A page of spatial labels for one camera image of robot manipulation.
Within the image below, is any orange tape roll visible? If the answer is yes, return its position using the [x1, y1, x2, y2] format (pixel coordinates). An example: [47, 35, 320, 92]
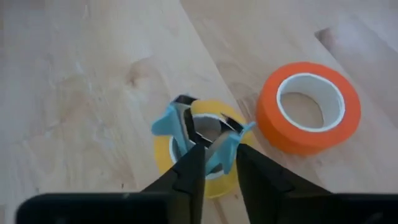
[255, 61, 363, 156]

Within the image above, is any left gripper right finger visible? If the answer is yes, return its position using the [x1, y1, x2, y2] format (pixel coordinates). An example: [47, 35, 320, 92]
[235, 143, 398, 224]

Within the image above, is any yellow tape roll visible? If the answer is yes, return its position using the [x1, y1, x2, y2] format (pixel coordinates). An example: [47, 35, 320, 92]
[153, 98, 254, 200]

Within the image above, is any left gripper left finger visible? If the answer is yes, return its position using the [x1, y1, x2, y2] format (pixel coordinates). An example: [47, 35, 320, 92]
[15, 142, 206, 224]

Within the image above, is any black binder clip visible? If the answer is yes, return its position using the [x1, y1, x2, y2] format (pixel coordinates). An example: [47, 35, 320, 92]
[150, 94, 257, 175]

